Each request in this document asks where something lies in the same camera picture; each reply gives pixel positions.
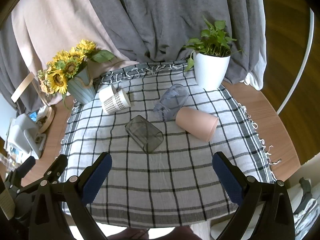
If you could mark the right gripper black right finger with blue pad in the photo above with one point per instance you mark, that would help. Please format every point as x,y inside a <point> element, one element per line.
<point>276,218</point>

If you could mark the beige pink curtain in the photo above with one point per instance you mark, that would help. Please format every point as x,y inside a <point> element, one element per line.
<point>43,28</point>

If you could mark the white grey desk device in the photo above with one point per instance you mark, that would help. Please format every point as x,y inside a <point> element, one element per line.
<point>24,135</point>

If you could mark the checked grey white tablecloth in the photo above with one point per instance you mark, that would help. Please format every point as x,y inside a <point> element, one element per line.
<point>175,184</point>

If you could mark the smoky grey square glass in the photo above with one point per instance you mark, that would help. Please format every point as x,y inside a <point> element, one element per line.
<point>144,133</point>

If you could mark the pink plastic cup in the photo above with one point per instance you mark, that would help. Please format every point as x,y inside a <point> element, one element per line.
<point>200,124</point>

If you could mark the clear blue plastic jar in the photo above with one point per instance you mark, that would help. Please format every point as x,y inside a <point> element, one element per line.
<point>171,102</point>

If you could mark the grey curtain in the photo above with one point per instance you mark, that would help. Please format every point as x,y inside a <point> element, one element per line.
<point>154,31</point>

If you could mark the round wooden stand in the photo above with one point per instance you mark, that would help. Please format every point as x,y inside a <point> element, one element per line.
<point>44,118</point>

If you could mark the white pot green plant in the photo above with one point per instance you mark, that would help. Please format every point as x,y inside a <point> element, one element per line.
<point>210,55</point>

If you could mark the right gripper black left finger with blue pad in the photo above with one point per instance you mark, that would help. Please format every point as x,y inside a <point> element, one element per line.
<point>47,220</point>

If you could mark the sunflowers in blue vase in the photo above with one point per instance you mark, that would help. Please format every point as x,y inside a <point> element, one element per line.
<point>66,65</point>

